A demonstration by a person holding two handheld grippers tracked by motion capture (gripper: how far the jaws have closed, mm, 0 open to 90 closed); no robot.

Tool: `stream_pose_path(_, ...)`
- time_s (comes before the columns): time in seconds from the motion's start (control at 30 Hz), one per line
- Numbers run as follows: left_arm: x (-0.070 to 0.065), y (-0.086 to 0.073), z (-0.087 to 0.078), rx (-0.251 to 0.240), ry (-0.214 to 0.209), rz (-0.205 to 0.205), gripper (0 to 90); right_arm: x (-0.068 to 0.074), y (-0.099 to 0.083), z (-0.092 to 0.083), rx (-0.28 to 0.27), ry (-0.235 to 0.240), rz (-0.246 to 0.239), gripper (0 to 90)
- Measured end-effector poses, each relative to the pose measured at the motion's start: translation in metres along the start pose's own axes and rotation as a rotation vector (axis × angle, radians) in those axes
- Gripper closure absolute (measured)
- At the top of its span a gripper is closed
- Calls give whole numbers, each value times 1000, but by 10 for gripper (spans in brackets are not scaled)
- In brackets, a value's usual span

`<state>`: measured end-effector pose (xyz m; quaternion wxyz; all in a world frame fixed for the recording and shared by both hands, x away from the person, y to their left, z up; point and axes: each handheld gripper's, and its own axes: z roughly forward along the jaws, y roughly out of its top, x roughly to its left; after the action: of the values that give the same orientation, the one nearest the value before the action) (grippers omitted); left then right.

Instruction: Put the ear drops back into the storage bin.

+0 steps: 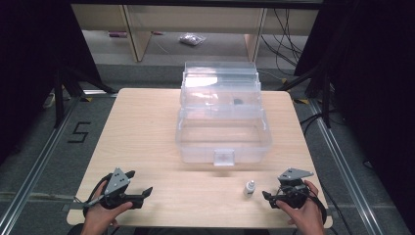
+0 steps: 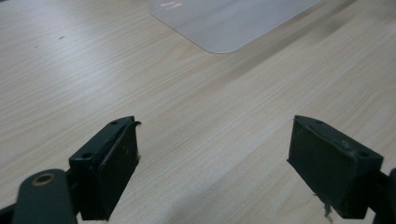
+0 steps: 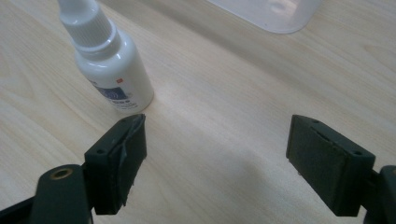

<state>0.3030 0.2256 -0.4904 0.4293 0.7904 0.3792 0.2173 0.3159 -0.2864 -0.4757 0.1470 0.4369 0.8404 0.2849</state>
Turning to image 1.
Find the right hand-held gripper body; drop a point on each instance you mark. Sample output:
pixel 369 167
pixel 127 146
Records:
pixel 293 192

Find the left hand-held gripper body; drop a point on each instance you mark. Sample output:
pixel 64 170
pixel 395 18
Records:
pixel 115 182

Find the small white bottle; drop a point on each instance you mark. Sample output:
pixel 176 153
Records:
pixel 249 189

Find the clear plastic storage box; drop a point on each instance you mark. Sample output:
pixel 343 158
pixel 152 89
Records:
pixel 223 130

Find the person's right hand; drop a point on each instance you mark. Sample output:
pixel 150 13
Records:
pixel 306 217

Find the person's left hand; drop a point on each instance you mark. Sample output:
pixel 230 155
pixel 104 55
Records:
pixel 99 219

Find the black metal stand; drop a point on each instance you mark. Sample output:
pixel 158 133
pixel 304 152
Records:
pixel 59 98
pixel 325 98

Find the black curtain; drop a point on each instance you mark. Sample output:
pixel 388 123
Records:
pixel 375 81
pixel 29 65

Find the pink flat item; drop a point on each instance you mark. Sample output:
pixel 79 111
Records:
pixel 117 34

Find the clear plastic bag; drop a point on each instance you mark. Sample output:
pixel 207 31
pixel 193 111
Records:
pixel 192 39

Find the wooden shelf unit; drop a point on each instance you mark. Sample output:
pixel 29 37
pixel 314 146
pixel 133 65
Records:
pixel 195 19

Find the aluminium floor rail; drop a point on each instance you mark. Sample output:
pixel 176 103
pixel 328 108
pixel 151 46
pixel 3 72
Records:
pixel 339 156
pixel 36 166

